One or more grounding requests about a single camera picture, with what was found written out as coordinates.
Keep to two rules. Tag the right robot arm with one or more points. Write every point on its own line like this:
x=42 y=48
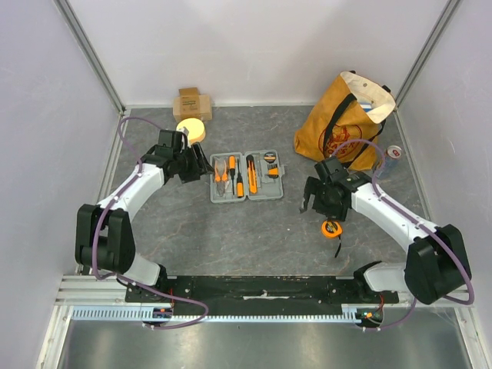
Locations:
x=436 y=262

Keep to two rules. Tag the yellow round sponge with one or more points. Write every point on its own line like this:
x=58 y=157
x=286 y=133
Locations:
x=193 y=128

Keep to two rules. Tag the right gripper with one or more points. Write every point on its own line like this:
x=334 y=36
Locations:
x=314 y=194

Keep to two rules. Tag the orange handled pliers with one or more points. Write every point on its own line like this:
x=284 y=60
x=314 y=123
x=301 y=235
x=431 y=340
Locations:
x=221 y=176

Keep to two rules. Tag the brown cardboard box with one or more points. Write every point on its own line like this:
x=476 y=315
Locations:
x=192 y=104

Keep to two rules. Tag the orange tape measure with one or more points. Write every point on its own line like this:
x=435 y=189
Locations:
x=333 y=230

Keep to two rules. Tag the grey slotted cable duct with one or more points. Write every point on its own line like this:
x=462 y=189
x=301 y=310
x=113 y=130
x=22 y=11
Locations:
x=245 y=311

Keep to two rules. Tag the orange utility knife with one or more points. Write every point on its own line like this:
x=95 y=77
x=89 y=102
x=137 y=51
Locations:
x=252 y=178

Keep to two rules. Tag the grey plastic tool case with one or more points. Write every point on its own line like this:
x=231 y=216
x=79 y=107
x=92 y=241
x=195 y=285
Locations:
x=268 y=188

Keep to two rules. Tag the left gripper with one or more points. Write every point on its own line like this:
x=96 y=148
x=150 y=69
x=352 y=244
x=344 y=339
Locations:
x=200 y=167

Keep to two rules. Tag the orange screwdriver thick shaft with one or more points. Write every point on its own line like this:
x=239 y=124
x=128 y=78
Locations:
x=239 y=182

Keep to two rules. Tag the orange screwdriver thin shaft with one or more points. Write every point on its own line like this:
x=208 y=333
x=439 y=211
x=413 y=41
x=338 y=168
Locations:
x=232 y=171

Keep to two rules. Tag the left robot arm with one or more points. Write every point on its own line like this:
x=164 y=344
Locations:
x=104 y=239

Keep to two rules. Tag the yellow Trader Joe's tote bag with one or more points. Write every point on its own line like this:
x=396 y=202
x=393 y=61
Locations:
x=352 y=110

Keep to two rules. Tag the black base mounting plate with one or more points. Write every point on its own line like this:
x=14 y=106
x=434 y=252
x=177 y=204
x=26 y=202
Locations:
x=330 y=289

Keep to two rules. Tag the orange bit set holder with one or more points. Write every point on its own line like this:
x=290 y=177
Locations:
x=273 y=171

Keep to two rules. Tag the blue drink can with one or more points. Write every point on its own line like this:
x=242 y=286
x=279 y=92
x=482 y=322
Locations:
x=392 y=157

